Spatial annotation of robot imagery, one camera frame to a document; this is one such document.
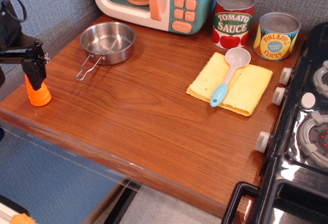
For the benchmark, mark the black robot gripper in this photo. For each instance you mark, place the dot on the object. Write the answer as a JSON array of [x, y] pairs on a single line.
[[18, 48]]

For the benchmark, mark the orange toy carrot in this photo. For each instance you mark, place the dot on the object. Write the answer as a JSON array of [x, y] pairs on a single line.
[[39, 97]]

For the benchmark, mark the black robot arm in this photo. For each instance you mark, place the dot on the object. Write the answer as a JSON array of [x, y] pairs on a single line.
[[7, 6]]

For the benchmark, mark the small steel pan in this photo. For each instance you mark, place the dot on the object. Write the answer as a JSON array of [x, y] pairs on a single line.
[[107, 43]]

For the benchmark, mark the toy microwave oven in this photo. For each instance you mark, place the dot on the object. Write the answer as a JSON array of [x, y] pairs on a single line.
[[177, 16]]

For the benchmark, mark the tomato sauce can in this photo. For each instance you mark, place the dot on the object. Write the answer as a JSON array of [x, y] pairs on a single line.
[[232, 22]]

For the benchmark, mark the yellow folded cloth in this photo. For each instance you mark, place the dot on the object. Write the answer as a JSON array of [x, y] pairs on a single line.
[[245, 89]]

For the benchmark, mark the pineapple slices can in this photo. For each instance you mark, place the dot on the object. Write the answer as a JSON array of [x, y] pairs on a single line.
[[276, 35]]

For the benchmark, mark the black toy stove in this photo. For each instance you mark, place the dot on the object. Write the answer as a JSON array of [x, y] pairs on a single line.
[[293, 175]]

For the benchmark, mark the grey spoon blue handle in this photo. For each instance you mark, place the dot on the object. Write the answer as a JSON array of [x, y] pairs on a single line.
[[236, 58]]

